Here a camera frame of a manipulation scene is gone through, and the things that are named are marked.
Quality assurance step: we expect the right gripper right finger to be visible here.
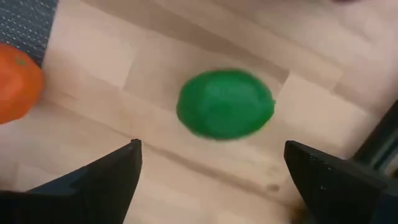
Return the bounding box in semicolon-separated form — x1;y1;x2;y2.
283;139;398;224

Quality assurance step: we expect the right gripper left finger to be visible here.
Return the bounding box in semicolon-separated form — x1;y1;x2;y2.
0;138;143;224

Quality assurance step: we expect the orange mandarin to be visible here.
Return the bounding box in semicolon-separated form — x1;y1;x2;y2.
0;42;45;125

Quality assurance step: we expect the green lime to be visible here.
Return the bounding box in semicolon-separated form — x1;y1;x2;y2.
175;68;277;141

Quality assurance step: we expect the grey woven mat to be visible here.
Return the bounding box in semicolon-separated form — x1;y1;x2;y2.
0;0;59;68

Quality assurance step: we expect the black table frame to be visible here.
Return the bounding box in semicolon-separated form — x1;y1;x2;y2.
351;98;398;178

